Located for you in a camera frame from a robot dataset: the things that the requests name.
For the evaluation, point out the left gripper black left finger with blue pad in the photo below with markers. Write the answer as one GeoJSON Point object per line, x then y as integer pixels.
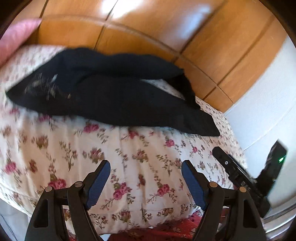
{"type": "Point", "coordinates": [48, 221]}

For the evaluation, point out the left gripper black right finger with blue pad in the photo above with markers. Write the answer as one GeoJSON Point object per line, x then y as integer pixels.
{"type": "Point", "coordinates": [228, 214]}

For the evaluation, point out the pink pillow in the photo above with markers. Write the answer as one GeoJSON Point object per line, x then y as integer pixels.
{"type": "Point", "coordinates": [16, 35]}

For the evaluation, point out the red floral rug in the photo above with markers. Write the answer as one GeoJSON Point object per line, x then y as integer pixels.
{"type": "Point", "coordinates": [172, 230]}

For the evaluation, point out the floral bedspread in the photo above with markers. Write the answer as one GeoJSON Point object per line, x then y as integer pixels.
{"type": "Point", "coordinates": [145, 187]}

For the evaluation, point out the black pants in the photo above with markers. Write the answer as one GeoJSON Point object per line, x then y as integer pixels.
{"type": "Point", "coordinates": [120, 90]}

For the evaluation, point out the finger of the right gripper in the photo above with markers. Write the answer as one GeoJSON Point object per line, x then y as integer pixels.
{"type": "Point", "coordinates": [272, 168]}
{"type": "Point", "coordinates": [236, 172]}

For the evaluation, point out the wooden wardrobe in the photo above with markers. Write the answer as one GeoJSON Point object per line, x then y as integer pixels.
{"type": "Point", "coordinates": [222, 46]}

